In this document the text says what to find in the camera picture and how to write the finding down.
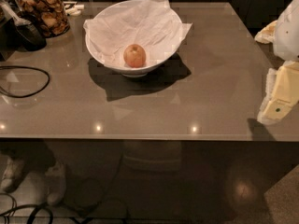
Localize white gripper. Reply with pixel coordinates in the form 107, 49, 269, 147
254, 0, 299, 125

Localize red yellow apple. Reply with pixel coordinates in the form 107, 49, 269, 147
123, 44, 146, 68

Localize white paper sheet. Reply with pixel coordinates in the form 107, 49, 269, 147
82, 0, 193, 68

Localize small white items on table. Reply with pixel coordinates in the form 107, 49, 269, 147
64, 4, 85, 16

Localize glass jar of dried slices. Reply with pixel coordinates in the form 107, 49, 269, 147
15, 0, 70, 38

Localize right white shoe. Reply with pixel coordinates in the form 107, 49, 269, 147
45, 161, 66, 206

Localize white shoe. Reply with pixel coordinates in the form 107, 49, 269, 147
45, 161, 66, 206
0, 157, 25, 193

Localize left white shoe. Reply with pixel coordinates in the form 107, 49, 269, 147
0, 157, 25, 193

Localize black cable on table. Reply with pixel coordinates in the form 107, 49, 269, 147
0, 65, 51, 99

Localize black round appliance with handle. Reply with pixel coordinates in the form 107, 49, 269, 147
0, 0, 47, 51

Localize black cables on floor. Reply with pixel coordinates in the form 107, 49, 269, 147
0, 192, 54, 224

